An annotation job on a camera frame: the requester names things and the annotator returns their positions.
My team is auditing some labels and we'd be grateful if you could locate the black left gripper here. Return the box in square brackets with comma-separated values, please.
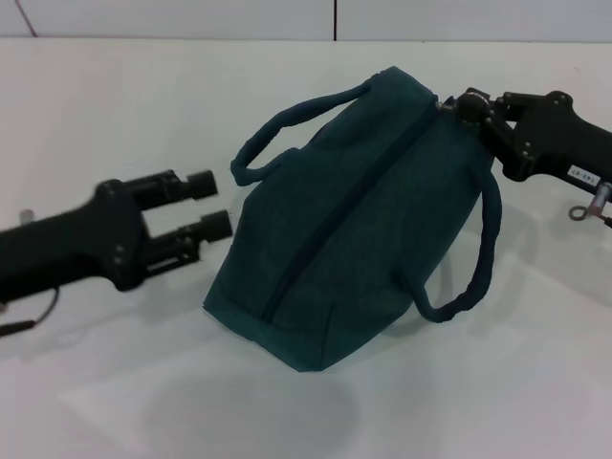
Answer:
[0, 167, 234, 307]

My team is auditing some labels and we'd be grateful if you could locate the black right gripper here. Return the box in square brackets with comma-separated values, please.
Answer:
[447, 87, 612, 186]

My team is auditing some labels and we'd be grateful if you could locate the dark teal zipper bag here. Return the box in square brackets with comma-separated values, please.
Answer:
[201, 66, 504, 373]

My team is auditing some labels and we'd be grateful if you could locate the right arm plug cable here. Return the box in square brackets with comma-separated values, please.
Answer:
[567, 181, 612, 226]

